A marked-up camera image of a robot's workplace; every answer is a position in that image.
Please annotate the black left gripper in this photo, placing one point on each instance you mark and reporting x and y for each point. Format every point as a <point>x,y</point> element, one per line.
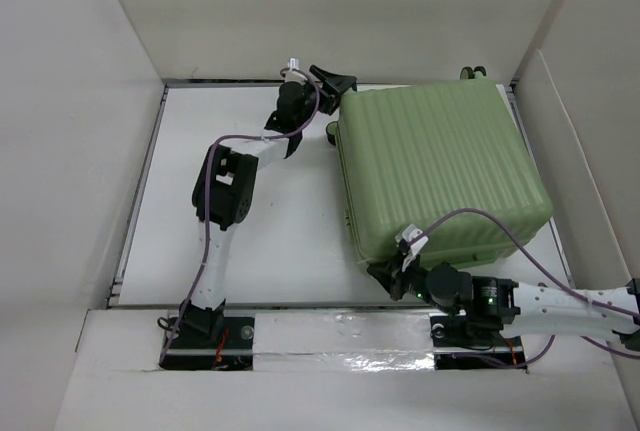
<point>332,89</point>

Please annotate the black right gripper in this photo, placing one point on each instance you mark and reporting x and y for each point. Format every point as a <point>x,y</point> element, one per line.
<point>386,274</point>

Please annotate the green suitcase with blue lining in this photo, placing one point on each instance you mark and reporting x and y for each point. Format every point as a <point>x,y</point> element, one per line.
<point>447,157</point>

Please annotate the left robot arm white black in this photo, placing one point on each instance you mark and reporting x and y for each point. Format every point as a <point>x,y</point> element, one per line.
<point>223,192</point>

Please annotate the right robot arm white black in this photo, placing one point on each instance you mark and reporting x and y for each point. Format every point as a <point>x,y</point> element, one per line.
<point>478,312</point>

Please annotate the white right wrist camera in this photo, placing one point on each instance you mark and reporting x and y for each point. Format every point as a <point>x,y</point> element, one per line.
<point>411,240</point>

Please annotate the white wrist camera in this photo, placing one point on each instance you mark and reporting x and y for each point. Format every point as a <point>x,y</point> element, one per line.
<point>411,240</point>
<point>293,65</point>

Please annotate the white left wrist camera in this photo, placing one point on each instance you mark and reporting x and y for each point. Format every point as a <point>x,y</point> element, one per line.
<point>293,65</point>

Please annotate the metal base rail with foil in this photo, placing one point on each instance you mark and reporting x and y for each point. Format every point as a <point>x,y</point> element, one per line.
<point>336,340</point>

